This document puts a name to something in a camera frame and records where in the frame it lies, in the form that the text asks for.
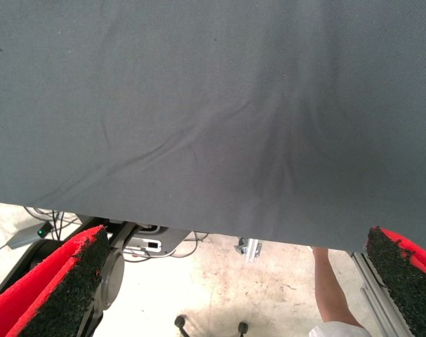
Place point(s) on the long aluminium profile rail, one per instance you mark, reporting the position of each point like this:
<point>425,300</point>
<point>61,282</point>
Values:
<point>374,298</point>

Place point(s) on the person's bare forearm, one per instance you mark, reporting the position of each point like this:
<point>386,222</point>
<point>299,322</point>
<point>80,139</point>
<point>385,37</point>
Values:
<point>330,288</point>

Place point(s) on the white shirt sleeve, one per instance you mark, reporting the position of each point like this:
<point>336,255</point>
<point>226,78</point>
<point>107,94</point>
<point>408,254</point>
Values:
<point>339,331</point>

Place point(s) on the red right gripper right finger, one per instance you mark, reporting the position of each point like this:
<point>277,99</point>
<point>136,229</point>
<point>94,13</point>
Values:
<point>409,281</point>

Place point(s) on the black chair castor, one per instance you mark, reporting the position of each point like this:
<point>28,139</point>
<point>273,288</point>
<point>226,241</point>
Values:
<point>181,323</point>
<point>243,328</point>

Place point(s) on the grey metal base plate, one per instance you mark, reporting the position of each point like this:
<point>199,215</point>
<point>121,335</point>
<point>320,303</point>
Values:
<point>170,242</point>

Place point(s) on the dark grey table cloth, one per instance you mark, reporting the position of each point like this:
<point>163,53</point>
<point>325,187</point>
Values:
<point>198,105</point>

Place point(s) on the small aluminium corner bracket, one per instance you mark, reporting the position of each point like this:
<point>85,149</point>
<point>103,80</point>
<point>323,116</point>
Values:
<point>251,249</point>

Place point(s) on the grey power adapter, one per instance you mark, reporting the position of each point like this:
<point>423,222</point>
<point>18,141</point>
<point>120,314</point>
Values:
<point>26,238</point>

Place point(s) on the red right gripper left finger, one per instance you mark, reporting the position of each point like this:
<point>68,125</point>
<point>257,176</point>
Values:
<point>58,291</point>

